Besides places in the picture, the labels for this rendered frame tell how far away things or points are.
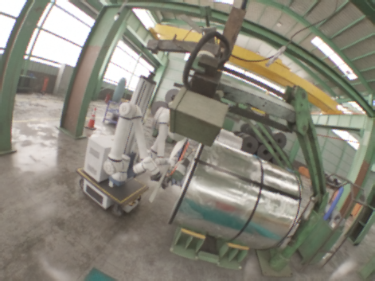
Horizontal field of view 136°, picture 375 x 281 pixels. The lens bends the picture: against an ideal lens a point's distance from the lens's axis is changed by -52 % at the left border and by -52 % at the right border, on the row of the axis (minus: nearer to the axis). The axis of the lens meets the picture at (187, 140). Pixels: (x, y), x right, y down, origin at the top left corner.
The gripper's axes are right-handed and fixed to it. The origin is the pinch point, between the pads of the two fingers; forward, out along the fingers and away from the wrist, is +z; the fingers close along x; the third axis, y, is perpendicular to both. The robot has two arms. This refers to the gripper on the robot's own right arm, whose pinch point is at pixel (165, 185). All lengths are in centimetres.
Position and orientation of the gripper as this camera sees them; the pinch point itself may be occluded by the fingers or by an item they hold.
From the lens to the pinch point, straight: 159.2
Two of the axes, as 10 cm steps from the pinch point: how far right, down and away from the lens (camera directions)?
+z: 4.7, 8.3, 3.0
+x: -8.2, 2.8, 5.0
